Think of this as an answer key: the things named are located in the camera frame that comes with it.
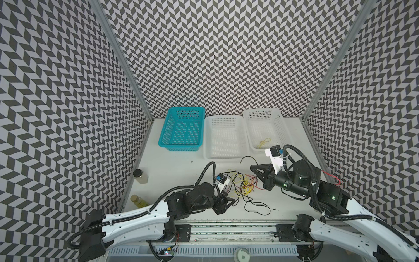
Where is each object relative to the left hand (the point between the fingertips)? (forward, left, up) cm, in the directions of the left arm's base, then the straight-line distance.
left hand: (231, 199), depth 69 cm
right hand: (+7, -7, +16) cm, 19 cm away
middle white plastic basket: (+44, 0, -15) cm, 46 cm away
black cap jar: (+13, +46, -8) cm, 48 cm away
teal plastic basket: (+51, +30, -13) cm, 61 cm away
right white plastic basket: (+52, -28, -14) cm, 61 cm away
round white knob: (-19, -3, -3) cm, 19 cm away
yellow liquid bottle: (0, +41, -3) cm, 41 cm away
